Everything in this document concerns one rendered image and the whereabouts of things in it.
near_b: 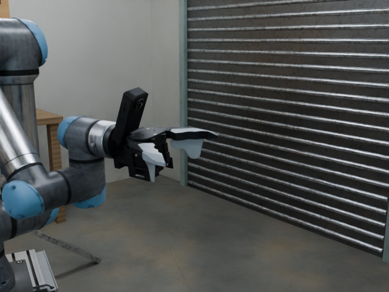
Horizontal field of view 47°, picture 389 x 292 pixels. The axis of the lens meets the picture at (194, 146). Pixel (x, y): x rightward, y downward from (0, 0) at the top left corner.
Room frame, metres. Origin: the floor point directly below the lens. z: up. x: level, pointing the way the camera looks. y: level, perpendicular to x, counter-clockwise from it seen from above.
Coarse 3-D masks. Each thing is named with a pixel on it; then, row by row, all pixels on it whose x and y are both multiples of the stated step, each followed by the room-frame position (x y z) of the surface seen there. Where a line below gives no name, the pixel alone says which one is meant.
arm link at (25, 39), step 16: (0, 32) 1.02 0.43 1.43; (16, 32) 1.05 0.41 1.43; (32, 32) 1.08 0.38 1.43; (0, 48) 1.01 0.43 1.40; (16, 48) 1.04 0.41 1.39; (32, 48) 1.08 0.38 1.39; (0, 64) 1.03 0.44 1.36; (16, 64) 1.05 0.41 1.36; (32, 64) 1.08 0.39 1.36; (0, 80) 1.05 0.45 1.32; (16, 80) 1.05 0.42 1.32; (32, 80) 1.09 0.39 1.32; (16, 96) 1.06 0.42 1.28; (32, 96) 1.09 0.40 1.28; (16, 112) 1.06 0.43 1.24; (32, 112) 1.09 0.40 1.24; (32, 128) 1.08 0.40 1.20; (32, 144) 1.08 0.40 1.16; (32, 224) 1.05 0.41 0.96; (48, 224) 1.11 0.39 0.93
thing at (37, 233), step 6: (36, 234) 2.37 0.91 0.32; (42, 234) 2.40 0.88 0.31; (48, 240) 2.42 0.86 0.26; (54, 240) 2.44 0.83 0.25; (60, 240) 2.48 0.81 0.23; (60, 246) 2.46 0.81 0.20; (66, 246) 2.49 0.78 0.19; (72, 246) 2.51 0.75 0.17; (78, 252) 2.53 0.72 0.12; (84, 252) 2.56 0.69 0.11; (90, 258) 2.59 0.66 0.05; (96, 258) 2.61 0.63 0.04
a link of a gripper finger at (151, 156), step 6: (138, 144) 0.76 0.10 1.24; (144, 144) 0.76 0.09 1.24; (150, 144) 0.76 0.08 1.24; (144, 150) 0.73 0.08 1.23; (150, 150) 0.73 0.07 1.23; (156, 150) 0.73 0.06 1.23; (144, 156) 0.72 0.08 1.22; (150, 156) 0.71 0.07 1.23; (156, 156) 0.70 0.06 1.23; (162, 156) 0.70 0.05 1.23; (150, 162) 0.71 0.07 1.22; (156, 162) 0.70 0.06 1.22; (162, 162) 0.69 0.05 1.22; (150, 168) 0.73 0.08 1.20; (150, 174) 0.74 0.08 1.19
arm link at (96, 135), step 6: (96, 126) 0.87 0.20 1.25; (102, 126) 0.87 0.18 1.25; (108, 126) 0.86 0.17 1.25; (90, 132) 0.87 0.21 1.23; (96, 132) 0.86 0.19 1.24; (102, 132) 0.85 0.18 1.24; (90, 138) 0.87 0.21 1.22; (96, 138) 0.85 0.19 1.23; (102, 138) 0.85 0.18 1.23; (90, 144) 0.86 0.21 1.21; (96, 144) 0.85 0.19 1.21; (102, 144) 0.85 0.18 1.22; (96, 150) 0.86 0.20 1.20; (102, 150) 0.85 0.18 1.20; (102, 156) 0.87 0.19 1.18; (108, 156) 0.86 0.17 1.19
